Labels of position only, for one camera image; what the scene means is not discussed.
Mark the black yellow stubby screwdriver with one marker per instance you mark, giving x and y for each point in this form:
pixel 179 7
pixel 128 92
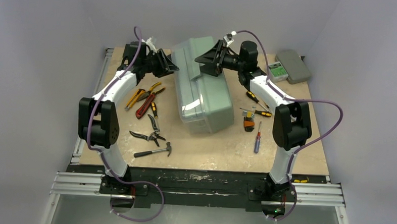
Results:
pixel 251 96

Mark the yellow handled pliers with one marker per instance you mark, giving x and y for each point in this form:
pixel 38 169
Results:
pixel 135 97

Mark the orange hex key set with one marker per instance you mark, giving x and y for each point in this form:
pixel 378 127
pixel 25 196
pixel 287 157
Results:
pixel 248 120

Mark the black network switch box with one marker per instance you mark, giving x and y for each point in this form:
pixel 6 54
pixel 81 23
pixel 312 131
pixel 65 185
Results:
pixel 129 51

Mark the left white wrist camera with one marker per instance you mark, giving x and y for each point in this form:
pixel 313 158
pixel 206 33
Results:
pixel 151 44

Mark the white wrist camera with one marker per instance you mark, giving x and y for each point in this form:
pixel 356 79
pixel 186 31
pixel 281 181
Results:
pixel 151 44
pixel 228 38

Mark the translucent green tool box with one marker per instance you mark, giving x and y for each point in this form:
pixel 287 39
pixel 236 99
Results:
pixel 204 101

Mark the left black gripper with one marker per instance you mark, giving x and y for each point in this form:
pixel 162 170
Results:
pixel 168 66

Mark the green white screw box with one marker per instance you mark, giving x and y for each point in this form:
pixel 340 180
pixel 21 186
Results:
pixel 278 72

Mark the yellow black needle pliers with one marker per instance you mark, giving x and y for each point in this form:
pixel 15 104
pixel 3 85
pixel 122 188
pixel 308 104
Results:
pixel 147 93

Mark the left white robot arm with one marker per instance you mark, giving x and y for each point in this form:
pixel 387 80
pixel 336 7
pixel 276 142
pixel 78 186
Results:
pixel 98 123

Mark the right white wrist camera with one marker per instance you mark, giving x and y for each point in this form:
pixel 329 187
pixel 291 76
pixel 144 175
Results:
pixel 228 38

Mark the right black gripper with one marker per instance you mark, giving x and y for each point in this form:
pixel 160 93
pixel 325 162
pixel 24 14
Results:
pixel 221 58

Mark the blue red screwdriver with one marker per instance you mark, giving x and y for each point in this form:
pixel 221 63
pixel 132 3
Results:
pixel 258 139

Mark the black handled hammer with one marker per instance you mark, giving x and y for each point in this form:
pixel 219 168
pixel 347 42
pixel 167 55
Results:
pixel 168 149

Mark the black handled screwdriver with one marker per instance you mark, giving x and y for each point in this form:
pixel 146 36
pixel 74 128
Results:
pixel 155 111

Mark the red black utility knife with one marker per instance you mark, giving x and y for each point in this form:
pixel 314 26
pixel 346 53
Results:
pixel 145 106

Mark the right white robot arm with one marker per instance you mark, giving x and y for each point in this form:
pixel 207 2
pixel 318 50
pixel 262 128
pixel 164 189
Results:
pixel 291 119

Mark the grey plastic case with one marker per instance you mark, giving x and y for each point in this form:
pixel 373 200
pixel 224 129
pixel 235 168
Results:
pixel 295 67

